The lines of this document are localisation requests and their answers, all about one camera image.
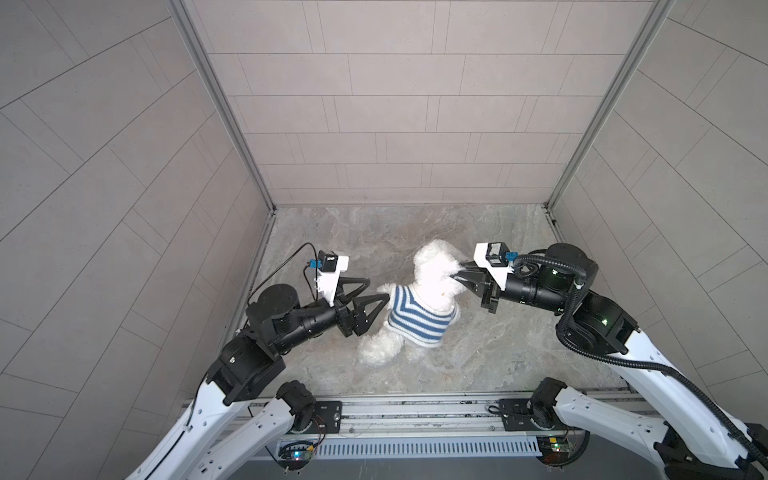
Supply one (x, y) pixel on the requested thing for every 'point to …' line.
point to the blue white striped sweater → (415, 320)
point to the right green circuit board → (555, 450)
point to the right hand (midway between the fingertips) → (451, 274)
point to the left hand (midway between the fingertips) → (384, 296)
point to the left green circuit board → (295, 455)
